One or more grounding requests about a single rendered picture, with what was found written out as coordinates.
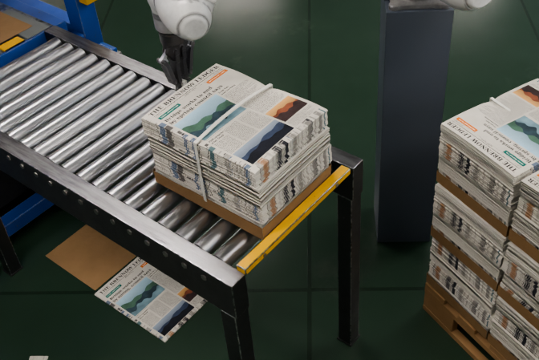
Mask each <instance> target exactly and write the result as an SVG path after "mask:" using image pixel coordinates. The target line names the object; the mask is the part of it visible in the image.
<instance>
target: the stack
mask: <svg viewBox="0 0 539 360"><path fill-rule="evenodd" d="M440 130H441V133H440V134H441V136H440V140H439V141H440V146H439V163H438V169H439V173H441V174H442V175H443V176H445V177H446V178H447V179H448V180H450V181H451V182H452V183H453V184H454V185H456V186H457V187H458V188H460V189H461V190H462V191H464V192H465V193H467V194H468V195H469V196H470V197H471V198H473V199H474V200H475V201H476V202H477V203H479V204H480V205H481V206H483V207H484V208H485V209H487V210H488V211H489V212H490V213H491V214H493V215H494V216H495V217H496V218H497V219H498V220H500V221H501V222H502V223H503V224H505V225H506V226H507V227H509V226H510V225H511V226H512V227H513V228H512V230H513V231H514V232H515V233H517V234H518V235H520V236H521V237H523V238H524V239H525V240H526V241H528V242H529V243H530V244H531V245H532V246H534V247H535V248H536V249H538V250H539V79H534V80H533V81H530V82H528V83H525V84H523V85H521V86H519V87H516V88H514V89H512V90H511V91H508V92H506V93H504V94H503V95H500V96H499V97H497V98H496V99H494V98H493V97H492V98H490V100H489V102H487V103H482V104H480V105H478V106H476V107H473V108H471V109H469V110H467V111H465V112H462V113H460V114H459V115H456V116H454V117H452V118H451V119H449V120H447V121H445V122H443V123H442V124H441V125H440ZM435 191H436V192H435V195H434V199H433V200H434V203H433V212H434V213H433V219H432V225H433V228H434V229H435V230H437V231H438V232H439V233H440V234H441V235H443V236H444V237H445V238H446V239H448V240H449V241H450V242H451V243H453V244H454V245H455V246H456V247H457V248H458V249H459V250H460V251H462V252H463V253H464V254H465V255H466V256H468V257H469V258H470V259H471V260H472V261H474V262H475V263H476V264H477V265H478V266H480V267H481V268H482V269H483V270H484V271H485V272H486V273H487V274H488V275H489V276H490V277H492V278H493V279H494V280H495V281H496V282H497V284H498V282H499V281H501V280H502V282H501V283H500V287H501V288H502V289H504V290H505V291H506V292H507V293H509V294H510V295H511V296H512V297H514V298H515V299H516V300H517V301H518V302H520V303H521V304H522V305H523V306H524V307H525V308H526V309H527V310H528V311H529V312H531V313H532V314H533V315H534V316H535V317H536V318H538V319H539V264H538V263H537V262H536V261H535V260H534V259H532V258H531V257H530V256H529V255H528V254H527V253H525V252H524V251H523V250H521V249H520V248H519V247H517V246H516V245H515V244H514V243H512V242H511V241H510V240H509V237H505V236H503V235H502V234H501V233H499V232H498V231H497V230H496V229H495V228H493V227H492V226H491V225H490V224H489V223H488V222H486V221H485V220H484V219H483V218H481V217H480V216H479V215H477V214H476V213H475V212H474V211H472V210H471V209H470V208H469V207H468V206H467V205H466V204H464V203H463V202H462V201H461V200H459V199H458V198H457V197H455V196H454V195H453V194H451V193H450V192H449V191H448V190H447V189H446V188H445V187H443V186H442V185H441V184H440V183H437V184H436V185H435ZM430 248H431V250H430V252H431V253H430V259H431V261H430V262H429V263H430V264H429V265H430V267H429V268H430V269H429V271H428V275H429V276H430V277H431V278H432V279H433V280H435V281H436V282H437V283H438V284H439V285H440V286H441V287H442V288H443V289H444V290H445V291H446V292H447V293H449V294H450V295H451V296H452V297H453V298H454V299H455V300H456V301H457V302H458V303H459V304H460V305H461V306H462V307H463V308H464V309H465V310H466V311H467V312H468V313H469V314H470V315H471V316H472V317H473V318H474V319H475V320H476V321H477V322H478V323H479V324H480V325H481V326H482V327H483V328H484V329H485V330H486V331H487V334H488V331H489V332H490V334H491V335H492V336H493V337H494V338H495V339H496V340H497V341H498V342H499V343H500V344H501V345H502V346H503V347H504V348H505V349H506V350H507V351H508V352H510V353H511V354H512V355H513V356H514V357H515V358H516V359H517V360H539V331H538V330H537V329H536V328H535V327H534V326H533V325H531V324H530V323H529V322H528V321H527V320H526V319H525V318H523V317H522V316H521V315H520V314H519V313H518V312H517V311H516V310H515V309H514V308H513V307H512V306H510V305H509V304H508V303H507V302H506V301H505V300H503V299H502V298H501V297H500V296H499V295H498V294H497V291H495V290H493V289H492V288H491V287H490V286H489V285H487V284H486V283H485V282H484V281H483V280H481V279H480V278H479V277H478V276H477V275H476V274H475V273H474V272H473V271H471V269H469V268H468V267H467V266H466V265H465V264H464V263H462V262H461V261H460V260H459V259H458V258H457V257H455V256H454V255H453V254H452V253H451V252H449V251H448V250H447V249H446V248H445V247H444V246H442V244H441V243H439V242H438V241H437V240H436V239H435V238H434V237H433V238H432V246H431V247H430ZM424 291H425V294H424V302H423V309H424V310H425V311H426V312H427V313H428V314H429V315H430V316H431V317H432V318H433V319H434V320H435V321H436V322H437V323H438V324H439V325H440V326H441V327H442V328H443V329H444V330H445V331H446V332H447V333H448V334H449V335H450V336H451V337H452V338H453V339H454V340H455V341H456V342H457V343H458V344H459V345H460V346H461V347H462V348H463V349H464V350H465V351H466V352H467V353H468V354H469V355H470V356H471V357H472V358H473V359H474V360H488V359H487V358H486V357H485V356H484V355H483V354H482V353H481V352H480V351H479V350H478V349H477V348H476V347H475V346H474V345H473V344H472V343H471V342H470V341H469V340H468V339H467V338H466V337H465V336H464V335H463V334H462V333H461V332H460V331H459V330H458V329H457V326H458V324H459V325H460V326H461V327H462V328H463V329H464V330H465V331H466V332H467V333H468V334H469V335H470V336H471V337H472V338H473V339H474V340H475V341H476V342H477V343H478V344H479V345H480V346H481V347H482V348H484V349H485V350H486V351H487V352H488V353H489V354H490V355H491V356H492V357H493V358H494V359H495V360H507V359H506V358H505V357H504V356H503V355H501V354H500V353H499V352H498V351H497V350H496V349H495V348H494V347H493V346H492V345H491V344H490V343H489V342H488V339H485V338H484V337H483V336H482V335H481V334H480V333H479V332H478V331H477V330H476V329H475V328H474V327H473V326H472V325H471V324H470V323H469V322H468V321H467V320H465V319H464V318H463V317H462V316H461V315H460V314H459V313H458V312H457V311H456V310H455V309H454V308H453V307H452V306H451V305H450V304H449V303H448V302H447V301H446V300H445V299H444V298H443V297H442V296H441V295H440V294H439V293H438V292H437V291H436V290H435V289H433V288H432V287H431V286H430V285H429V284H428V283H427V282H426V283H425V290H424Z"/></svg>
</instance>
